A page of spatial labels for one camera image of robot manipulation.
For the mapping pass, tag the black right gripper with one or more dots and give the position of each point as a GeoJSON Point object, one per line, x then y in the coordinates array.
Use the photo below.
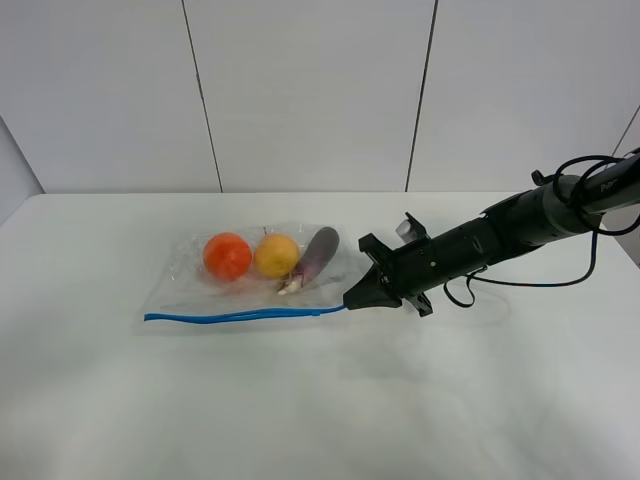
{"type": "Point", "coordinates": [408, 272]}

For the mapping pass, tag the clear zip bag blue seal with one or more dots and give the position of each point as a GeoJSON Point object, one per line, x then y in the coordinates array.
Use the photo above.
{"type": "Point", "coordinates": [185, 292]}

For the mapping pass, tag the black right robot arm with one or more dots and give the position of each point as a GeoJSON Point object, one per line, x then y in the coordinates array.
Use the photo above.
{"type": "Point", "coordinates": [570, 202]}

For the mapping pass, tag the purple eggplant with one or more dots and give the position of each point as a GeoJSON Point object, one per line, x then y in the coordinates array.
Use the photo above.
{"type": "Point", "coordinates": [317, 255]}

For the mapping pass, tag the yellow pear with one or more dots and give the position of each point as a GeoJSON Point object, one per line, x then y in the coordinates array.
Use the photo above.
{"type": "Point", "coordinates": [275, 255]}

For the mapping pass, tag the orange tomato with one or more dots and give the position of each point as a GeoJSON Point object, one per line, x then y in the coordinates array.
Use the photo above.
{"type": "Point", "coordinates": [227, 256]}

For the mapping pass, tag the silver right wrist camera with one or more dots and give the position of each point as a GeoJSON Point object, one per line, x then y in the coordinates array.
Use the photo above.
{"type": "Point", "coordinates": [406, 231]}

